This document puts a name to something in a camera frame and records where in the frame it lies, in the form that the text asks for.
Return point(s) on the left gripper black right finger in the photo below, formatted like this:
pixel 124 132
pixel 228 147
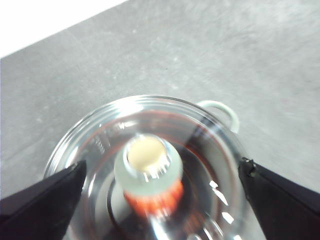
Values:
pixel 282 202

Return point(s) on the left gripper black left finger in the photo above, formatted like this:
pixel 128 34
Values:
pixel 42 202

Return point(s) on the glass lid with green knob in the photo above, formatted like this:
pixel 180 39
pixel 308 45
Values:
pixel 100 150

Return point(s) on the pale green electric pot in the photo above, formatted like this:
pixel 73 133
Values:
pixel 233 117

